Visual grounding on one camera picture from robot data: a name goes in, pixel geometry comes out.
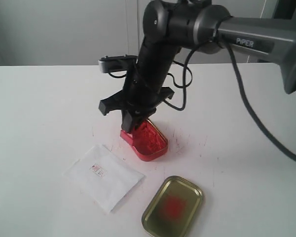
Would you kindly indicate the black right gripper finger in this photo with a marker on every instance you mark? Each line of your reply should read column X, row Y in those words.
column 130, row 120

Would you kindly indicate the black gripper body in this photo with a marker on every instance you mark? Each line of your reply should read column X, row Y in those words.
column 142, row 90

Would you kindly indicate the red stamp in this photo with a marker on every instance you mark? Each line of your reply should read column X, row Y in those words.
column 135, row 138

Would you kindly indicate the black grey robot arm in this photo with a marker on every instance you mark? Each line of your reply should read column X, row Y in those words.
column 199, row 26

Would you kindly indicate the red ink pad tin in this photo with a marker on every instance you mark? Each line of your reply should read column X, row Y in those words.
column 155, row 143

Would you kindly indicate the white paper sheet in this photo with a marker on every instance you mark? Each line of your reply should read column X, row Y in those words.
column 103, row 176

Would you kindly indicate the gold tin lid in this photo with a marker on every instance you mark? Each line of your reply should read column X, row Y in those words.
column 173, row 208

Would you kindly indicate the grey cabinet doors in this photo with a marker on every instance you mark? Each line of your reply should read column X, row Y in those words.
column 68, row 32

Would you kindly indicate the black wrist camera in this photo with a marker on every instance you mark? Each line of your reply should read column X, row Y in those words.
column 113, row 64

